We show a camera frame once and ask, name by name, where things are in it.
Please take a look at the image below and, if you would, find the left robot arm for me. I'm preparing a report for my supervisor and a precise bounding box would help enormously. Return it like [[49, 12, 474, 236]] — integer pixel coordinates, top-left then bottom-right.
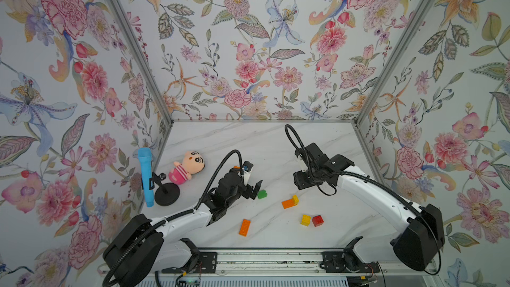
[[102, 168, 262, 286]]

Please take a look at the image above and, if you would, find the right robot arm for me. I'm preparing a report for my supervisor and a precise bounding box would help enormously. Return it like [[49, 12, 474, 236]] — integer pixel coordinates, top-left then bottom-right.
[[294, 143, 444, 272]]

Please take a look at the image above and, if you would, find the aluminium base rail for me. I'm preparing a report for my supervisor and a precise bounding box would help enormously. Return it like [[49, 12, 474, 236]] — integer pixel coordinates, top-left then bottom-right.
[[160, 248, 435, 278]]

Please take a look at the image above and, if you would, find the red square brick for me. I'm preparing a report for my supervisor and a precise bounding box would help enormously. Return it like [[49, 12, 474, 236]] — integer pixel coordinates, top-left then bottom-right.
[[312, 215, 324, 227]]

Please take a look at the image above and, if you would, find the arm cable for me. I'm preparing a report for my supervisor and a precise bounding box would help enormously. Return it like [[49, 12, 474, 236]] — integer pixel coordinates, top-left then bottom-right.
[[283, 124, 443, 276], [102, 149, 244, 287]]

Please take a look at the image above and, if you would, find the plush doll pink dress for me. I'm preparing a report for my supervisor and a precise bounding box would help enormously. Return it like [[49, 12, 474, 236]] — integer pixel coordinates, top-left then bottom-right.
[[168, 151, 205, 185]]

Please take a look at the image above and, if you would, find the blue toy microphone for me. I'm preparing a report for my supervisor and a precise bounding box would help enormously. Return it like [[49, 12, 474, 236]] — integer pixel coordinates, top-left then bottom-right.
[[137, 147, 155, 208]]

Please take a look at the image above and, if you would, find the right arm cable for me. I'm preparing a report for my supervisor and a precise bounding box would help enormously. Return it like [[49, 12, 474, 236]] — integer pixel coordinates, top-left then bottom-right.
[[283, 124, 443, 276]]

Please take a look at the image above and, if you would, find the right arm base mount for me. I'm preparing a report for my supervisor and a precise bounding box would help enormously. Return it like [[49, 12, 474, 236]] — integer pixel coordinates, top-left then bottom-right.
[[320, 236, 379, 274]]

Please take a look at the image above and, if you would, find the yellow square brick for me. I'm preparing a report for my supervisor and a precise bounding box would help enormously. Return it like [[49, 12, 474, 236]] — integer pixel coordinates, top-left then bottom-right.
[[300, 215, 312, 227]]

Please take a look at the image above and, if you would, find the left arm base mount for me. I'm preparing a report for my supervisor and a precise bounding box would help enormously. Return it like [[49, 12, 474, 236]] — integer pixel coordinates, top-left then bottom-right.
[[178, 238, 218, 275]]

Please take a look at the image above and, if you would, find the dark green square brick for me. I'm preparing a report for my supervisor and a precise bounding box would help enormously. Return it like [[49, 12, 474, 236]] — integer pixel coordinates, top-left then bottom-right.
[[257, 190, 268, 199]]

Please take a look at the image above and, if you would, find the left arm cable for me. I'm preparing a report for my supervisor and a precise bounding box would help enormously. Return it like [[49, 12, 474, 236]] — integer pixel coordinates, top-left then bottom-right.
[[102, 149, 244, 287]]

